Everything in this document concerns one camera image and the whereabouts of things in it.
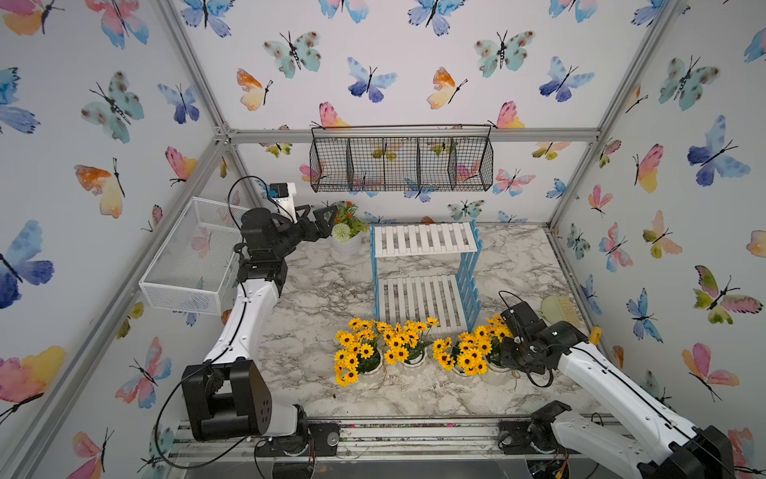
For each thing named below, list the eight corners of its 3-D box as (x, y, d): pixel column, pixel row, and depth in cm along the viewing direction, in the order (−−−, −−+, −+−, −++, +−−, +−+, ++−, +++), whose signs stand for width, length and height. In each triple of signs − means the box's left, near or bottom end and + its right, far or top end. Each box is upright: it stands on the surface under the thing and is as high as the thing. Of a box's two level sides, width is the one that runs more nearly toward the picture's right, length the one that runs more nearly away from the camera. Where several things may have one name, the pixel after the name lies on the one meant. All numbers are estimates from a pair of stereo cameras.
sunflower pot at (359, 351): (341, 396, 82) (331, 377, 69) (346, 342, 91) (339, 316, 78) (381, 396, 82) (379, 377, 69) (383, 342, 91) (381, 316, 78)
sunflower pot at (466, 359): (433, 387, 83) (439, 367, 70) (430, 351, 89) (436, 326, 76) (482, 387, 83) (498, 367, 70) (476, 351, 89) (489, 326, 76)
